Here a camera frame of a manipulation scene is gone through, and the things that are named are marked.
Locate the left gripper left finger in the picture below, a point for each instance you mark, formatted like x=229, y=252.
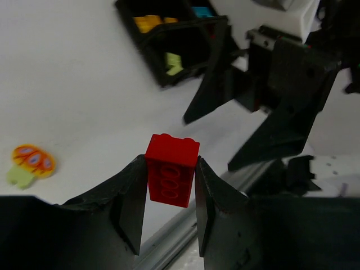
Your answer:
x=99, y=229

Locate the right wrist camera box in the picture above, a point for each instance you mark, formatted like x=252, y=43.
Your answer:
x=246, y=15

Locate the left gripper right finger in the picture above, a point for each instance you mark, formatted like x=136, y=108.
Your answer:
x=273, y=224

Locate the red tall lego brick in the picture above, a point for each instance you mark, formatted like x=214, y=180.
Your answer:
x=171, y=166

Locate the light green rounded lego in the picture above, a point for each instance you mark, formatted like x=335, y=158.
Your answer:
x=173, y=64

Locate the light green lego brick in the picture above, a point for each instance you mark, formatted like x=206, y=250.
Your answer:
x=19, y=177

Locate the yellow lego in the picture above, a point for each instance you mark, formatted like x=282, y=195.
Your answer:
x=143, y=24

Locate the orange square lego brick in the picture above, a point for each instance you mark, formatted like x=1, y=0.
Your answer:
x=168, y=20

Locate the aluminium rail frame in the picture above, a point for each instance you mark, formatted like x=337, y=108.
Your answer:
x=182, y=225

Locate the yellow long lego brick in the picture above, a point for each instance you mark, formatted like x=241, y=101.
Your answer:
x=153, y=20

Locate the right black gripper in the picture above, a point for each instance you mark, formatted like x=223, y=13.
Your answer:
x=290, y=77

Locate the black four-compartment bin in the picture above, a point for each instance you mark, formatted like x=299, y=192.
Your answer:
x=191, y=37

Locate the teal and green lego brick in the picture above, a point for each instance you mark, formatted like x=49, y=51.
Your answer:
x=202, y=11

